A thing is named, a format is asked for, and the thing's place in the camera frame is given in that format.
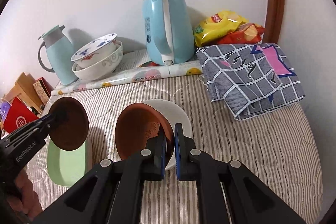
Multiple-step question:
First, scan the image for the green square plate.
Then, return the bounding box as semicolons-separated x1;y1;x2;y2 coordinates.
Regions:
47;138;92;187

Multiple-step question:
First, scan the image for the brown bowl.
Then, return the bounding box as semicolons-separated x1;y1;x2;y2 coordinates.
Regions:
49;97;89;151
114;103;174;164

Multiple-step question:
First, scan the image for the white ceramic bowl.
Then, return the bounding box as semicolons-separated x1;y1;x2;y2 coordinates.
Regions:
141;99;193;172

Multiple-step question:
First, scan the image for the left hand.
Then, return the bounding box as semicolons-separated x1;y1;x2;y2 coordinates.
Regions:
7;169;43;221

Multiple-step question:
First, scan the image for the red paper bag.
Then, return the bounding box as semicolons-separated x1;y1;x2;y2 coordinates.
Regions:
3;97;38;134

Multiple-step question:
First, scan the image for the brown cardboard box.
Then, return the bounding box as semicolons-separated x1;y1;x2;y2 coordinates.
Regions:
3;73;44;114

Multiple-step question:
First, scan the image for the patterned red book box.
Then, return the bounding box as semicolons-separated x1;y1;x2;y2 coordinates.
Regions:
33;77;53;105

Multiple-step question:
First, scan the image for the striped quilted bed cover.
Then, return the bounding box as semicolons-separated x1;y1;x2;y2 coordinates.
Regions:
26;74;324;224

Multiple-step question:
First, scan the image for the light blue thermos jug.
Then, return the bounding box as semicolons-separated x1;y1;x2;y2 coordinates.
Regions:
38;25;78;85

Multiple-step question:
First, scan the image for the grey checked folded cloth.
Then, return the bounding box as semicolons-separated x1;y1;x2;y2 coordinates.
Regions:
196;43;305;121

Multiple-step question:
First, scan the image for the large white porcelain bowl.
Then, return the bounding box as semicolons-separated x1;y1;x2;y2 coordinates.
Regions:
72;40;123;81

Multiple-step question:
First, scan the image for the blue patterned porcelain bowl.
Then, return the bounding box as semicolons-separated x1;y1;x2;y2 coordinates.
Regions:
71;33;117;68

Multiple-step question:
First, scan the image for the fruit patterned plastic mat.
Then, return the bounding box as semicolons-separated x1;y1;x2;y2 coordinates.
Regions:
51;50;203;96

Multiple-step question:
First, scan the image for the red chips bag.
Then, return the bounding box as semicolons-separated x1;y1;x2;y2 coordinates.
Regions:
215;23;265;44

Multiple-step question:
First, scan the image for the yellow chips bag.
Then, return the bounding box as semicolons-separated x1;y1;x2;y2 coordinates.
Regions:
194;10;249;47

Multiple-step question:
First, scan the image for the light blue electric kettle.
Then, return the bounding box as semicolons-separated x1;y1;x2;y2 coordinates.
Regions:
142;0;195;66

